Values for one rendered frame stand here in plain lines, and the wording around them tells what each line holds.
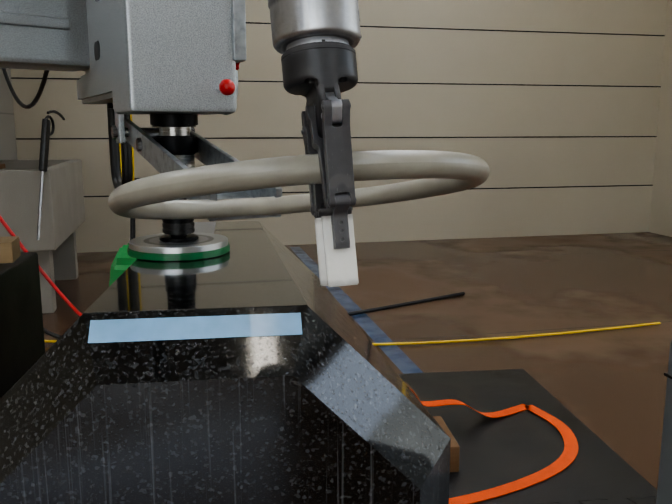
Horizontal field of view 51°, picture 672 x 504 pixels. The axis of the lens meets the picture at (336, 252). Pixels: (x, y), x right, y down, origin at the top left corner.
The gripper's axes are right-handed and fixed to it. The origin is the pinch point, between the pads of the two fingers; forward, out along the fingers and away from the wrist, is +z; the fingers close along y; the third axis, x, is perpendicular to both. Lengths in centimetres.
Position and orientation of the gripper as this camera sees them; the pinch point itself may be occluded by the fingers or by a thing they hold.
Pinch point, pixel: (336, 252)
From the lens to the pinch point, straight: 69.7
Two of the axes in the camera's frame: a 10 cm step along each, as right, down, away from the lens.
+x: -9.8, 0.9, -2.0
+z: 0.9, 10.0, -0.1
